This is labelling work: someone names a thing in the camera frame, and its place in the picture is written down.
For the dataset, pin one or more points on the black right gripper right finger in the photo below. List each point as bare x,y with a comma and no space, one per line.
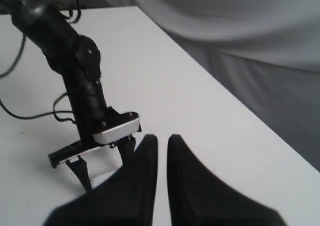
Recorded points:
197,197

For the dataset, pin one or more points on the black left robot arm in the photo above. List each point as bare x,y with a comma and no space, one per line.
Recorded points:
77,59

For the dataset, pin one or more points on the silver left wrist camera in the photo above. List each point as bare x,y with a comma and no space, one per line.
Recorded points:
117,126

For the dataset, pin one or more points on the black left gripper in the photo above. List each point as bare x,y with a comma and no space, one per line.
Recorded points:
86,143

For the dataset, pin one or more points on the grey backdrop cloth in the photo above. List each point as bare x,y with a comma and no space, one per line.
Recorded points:
265,52

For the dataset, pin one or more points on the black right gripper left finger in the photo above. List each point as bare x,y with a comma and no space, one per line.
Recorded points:
126,198

